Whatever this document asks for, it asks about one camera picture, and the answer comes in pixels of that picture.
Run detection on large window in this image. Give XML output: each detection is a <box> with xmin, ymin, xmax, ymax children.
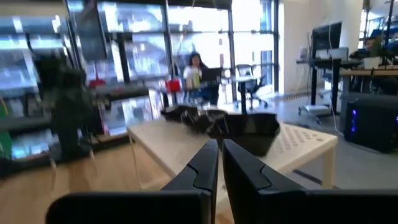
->
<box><xmin>67</xmin><ymin>0</ymin><xmax>280</xmax><ymax>106</ymax></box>

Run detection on black computer tower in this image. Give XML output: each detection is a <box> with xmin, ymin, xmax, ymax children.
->
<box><xmin>340</xmin><ymin>93</ymin><xmax>398</xmax><ymax>154</ymax></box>

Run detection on wooden desk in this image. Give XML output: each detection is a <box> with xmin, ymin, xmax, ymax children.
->
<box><xmin>340</xmin><ymin>67</ymin><xmax>398</xmax><ymax>78</ymax></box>

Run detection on leaf shaped black plate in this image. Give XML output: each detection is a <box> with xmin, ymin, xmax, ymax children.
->
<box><xmin>183</xmin><ymin>108</ymin><xmax>231</xmax><ymax>138</ymax></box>

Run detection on wavy square black plate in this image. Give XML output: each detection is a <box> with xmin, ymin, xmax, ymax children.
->
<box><xmin>217</xmin><ymin>112</ymin><xmax>281</xmax><ymax>157</ymax></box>

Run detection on person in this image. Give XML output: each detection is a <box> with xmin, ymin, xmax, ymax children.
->
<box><xmin>351</xmin><ymin>36</ymin><xmax>385</xmax><ymax>60</ymax></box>
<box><xmin>182</xmin><ymin>52</ymin><xmax>208</xmax><ymax>103</ymax></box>

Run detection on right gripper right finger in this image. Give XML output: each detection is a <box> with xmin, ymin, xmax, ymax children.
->
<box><xmin>222</xmin><ymin>139</ymin><xmax>398</xmax><ymax>224</ymax></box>

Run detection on black laptop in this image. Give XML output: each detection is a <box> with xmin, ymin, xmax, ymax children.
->
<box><xmin>201</xmin><ymin>67</ymin><xmax>223</xmax><ymax>83</ymax></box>

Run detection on white perforated shelf riser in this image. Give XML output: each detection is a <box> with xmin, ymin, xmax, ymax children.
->
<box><xmin>126</xmin><ymin>117</ymin><xmax>339</xmax><ymax>200</ymax></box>

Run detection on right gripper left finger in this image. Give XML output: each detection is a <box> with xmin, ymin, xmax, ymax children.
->
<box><xmin>45</xmin><ymin>139</ymin><xmax>220</xmax><ymax>224</ymax></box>

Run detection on black standing desk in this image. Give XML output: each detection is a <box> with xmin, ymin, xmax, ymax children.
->
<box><xmin>297</xmin><ymin>57</ymin><xmax>363</xmax><ymax>116</ymax></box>

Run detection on red box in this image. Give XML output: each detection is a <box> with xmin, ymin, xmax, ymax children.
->
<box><xmin>164</xmin><ymin>78</ymin><xmax>182</xmax><ymax>93</ymax></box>

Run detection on black monitor on desk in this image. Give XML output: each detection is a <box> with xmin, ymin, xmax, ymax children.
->
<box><xmin>312</xmin><ymin>21</ymin><xmax>343</xmax><ymax>52</ymax></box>

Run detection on white pot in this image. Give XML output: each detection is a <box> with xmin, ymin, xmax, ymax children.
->
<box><xmin>363</xmin><ymin>56</ymin><xmax>382</xmax><ymax>70</ymax></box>

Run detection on black office chair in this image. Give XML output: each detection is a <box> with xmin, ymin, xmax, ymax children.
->
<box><xmin>235</xmin><ymin>63</ymin><xmax>269</xmax><ymax>108</ymax></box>

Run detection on small square black plate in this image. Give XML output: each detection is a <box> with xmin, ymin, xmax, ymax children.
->
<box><xmin>160</xmin><ymin>105</ymin><xmax>195</xmax><ymax>123</ymax></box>

